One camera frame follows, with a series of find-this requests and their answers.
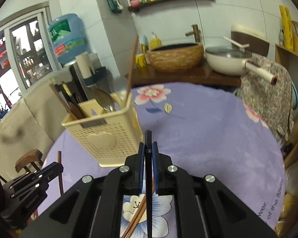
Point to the wooden washstand counter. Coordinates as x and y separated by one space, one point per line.
183 76

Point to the blue water jug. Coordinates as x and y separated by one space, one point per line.
67 39

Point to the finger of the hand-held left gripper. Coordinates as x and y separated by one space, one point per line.
32 188
47 170

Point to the small pink bowl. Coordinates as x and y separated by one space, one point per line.
135 2

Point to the cream pan with lid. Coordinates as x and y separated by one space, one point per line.
223 64

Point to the brown white rice cooker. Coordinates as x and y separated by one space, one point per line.
253 42

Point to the glass storage jar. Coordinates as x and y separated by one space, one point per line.
296 37

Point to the woven pattern sink basin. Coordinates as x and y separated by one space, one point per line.
173 59

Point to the bronze faucet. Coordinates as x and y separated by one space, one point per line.
195 33

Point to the sliding glass window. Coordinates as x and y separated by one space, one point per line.
22 54

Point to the black chopstick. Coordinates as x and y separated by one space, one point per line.
68 93
148 138

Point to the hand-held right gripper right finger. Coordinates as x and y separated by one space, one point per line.
155 168

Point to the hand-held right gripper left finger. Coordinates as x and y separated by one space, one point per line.
140 168

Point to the clear bag of packets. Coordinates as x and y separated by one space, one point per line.
293 203

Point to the light blue basin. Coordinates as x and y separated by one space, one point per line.
295 96

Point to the water dispenser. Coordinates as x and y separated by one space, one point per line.
75 79

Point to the yellow soap pump bottle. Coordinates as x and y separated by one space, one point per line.
155 43

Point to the brown floral cloth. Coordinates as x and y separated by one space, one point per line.
268 91

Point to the teal plastic holder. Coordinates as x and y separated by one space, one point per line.
99 75

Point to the white rice spoon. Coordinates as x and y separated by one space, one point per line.
236 43

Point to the small white bottle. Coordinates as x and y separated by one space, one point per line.
281 37

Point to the yellow wrapped roll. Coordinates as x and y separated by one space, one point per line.
286 27

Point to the green wall packet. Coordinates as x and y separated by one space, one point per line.
114 2

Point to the dark wooden chair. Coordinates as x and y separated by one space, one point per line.
27 158

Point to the purple floral tablecloth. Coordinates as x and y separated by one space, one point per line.
201 141

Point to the cream perforated utensil holder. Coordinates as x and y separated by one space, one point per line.
104 141

